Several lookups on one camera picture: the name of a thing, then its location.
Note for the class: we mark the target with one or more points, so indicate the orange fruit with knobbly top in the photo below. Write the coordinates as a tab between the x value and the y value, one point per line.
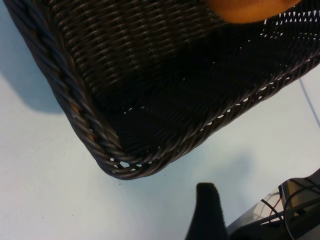
250	10

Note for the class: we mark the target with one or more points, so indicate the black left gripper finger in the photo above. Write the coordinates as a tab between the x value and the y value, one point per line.
206	215

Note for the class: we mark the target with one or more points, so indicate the dark brown wicker basket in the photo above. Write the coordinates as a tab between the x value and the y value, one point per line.
150	75

